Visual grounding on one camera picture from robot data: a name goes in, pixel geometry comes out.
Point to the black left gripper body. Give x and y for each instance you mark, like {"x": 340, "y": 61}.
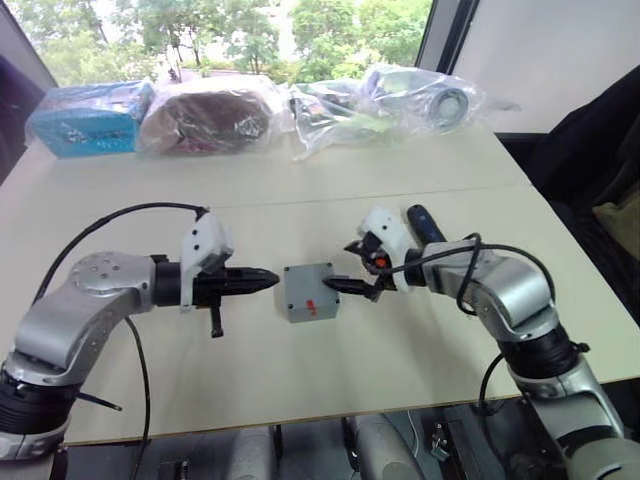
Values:
{"x": 215, "y": 287}

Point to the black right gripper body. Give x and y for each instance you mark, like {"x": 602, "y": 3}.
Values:
{"x": 376, "y": 280}

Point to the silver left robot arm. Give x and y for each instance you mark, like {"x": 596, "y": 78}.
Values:
{"x": 100, "y": 285}

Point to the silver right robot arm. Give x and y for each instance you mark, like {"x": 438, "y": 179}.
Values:
{"x": 520, "y": 295}

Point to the grey box lid with screws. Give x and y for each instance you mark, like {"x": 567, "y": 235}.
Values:
{"x": 307, "y": 285}

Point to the grey plastic junction box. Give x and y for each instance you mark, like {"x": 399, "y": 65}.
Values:
{"x": 315, "y": 316}

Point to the blue box in plastic bag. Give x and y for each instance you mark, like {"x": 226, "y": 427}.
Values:
{"x": 85, "y": 122}

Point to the clear bag with mixed items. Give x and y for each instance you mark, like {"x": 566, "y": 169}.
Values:
{"x": 330, "y": 112}

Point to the grey rounded shape under table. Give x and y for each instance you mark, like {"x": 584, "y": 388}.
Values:
{"x": 385, "y": 447}
{"x": 250, "y": 452}

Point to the brown item in plastic bag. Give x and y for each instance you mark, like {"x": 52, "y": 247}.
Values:
{"x": 210, "y": 117}

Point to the clear bag with grey round part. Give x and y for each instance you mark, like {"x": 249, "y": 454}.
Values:
{"x": 445, "y": 102}

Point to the olive green cushion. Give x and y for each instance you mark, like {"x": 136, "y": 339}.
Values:
{"x": 622, "y": 220}

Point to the black upholstered chair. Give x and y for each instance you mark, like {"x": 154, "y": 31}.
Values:
{"x": 595, "y": 150}

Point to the dark purple fabric object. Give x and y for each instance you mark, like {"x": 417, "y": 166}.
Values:
{"x": 12, "y": 115}

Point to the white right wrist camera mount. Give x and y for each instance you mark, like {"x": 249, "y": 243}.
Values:
{"x": 387, "y": 225}

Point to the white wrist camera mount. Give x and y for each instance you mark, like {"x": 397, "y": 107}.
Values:
{"x": 387, "y": 225}
{"x": 202, "y": 240}

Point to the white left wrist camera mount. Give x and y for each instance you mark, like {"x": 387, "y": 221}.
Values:
{"x": 202, "y": 240}

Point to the dark window frame post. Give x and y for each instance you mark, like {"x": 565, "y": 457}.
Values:
{"x": 442, "y": 35}

